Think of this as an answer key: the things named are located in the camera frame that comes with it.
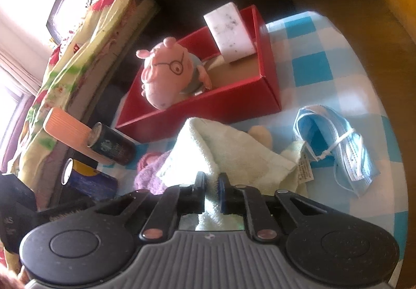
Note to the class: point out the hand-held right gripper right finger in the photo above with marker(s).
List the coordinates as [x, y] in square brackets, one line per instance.
[223, 191]

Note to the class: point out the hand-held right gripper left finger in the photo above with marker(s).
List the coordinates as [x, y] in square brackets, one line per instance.
[202, 186]

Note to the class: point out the pale green towel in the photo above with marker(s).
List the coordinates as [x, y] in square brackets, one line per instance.
[234, 152]

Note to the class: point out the purple and pink knitted sock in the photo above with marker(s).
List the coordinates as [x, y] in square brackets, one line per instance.
[149, 178]

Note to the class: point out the beige plush toy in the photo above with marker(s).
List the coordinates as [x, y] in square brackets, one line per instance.
[260, 134]

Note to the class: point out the red cardboard box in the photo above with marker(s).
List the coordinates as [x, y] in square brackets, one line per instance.
[195, 113]

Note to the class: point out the pink pig plush toy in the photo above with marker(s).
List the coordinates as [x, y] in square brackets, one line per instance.
[165, 74]

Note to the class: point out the blue face mask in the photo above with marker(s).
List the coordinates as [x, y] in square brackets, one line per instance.
[351, 152]

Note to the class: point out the white speckled sponge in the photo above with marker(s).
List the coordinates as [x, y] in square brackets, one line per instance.
[227, 32]

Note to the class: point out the blue drink can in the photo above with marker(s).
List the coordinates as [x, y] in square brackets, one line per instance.
[91, 183]

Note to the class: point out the orange ribbed plastic piece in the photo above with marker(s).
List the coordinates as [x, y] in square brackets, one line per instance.
[65, 129]

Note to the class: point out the round tan lid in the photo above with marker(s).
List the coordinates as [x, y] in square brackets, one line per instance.
[113, 146]

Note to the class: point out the pale curtain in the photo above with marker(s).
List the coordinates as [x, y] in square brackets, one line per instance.
[16, 61]

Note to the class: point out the blue white checked mat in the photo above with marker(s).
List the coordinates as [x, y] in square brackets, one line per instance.
[308, 58]

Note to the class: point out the bed mattress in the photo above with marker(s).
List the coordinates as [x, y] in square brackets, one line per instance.
[130, 35]

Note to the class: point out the floral bed blanket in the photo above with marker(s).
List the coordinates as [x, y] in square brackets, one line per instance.
[81, 48]

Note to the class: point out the dark bed frame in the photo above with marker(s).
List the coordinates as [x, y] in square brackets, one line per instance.
[97, 107]

